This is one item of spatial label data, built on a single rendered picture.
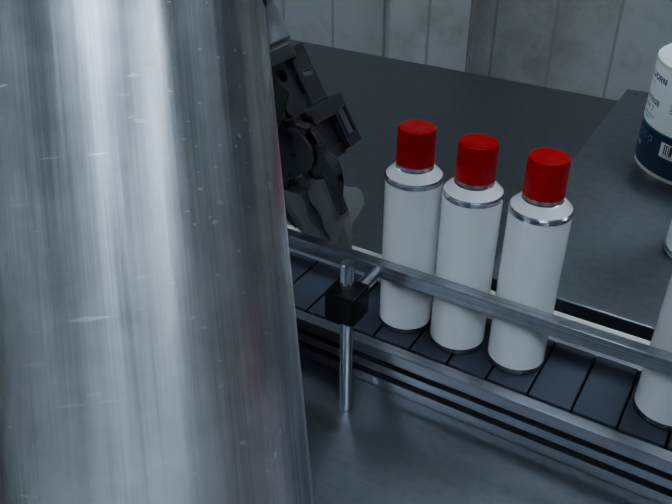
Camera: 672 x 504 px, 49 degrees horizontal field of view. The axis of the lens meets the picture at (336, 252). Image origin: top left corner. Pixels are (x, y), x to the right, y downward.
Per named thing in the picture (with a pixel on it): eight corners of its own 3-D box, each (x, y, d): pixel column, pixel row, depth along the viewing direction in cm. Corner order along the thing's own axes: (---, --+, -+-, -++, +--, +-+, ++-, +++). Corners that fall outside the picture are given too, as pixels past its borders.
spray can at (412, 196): (439, 312, 73) (458, 121, 62) (417, 341, 70) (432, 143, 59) (393, 296, 76) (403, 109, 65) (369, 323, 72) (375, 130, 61)
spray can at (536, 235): (551, 350, 69) (592, 150, 58) (533, 383, 65) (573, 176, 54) (498, 332, 71) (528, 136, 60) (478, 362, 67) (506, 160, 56)
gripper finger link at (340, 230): (391, 233, 75) (353, 152, 73) (362, 260, 71) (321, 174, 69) (367, 238, 77) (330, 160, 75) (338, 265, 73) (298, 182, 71)
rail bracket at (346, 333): (388, 377, 73) (395, 236, 64) (351, 423, 68) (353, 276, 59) (360, 365, 74) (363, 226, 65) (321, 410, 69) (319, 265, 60)
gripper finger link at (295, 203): (367, 238, 77) (330, 160, 75) (338, 265, 73) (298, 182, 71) (345, 244, 79) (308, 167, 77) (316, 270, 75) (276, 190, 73)
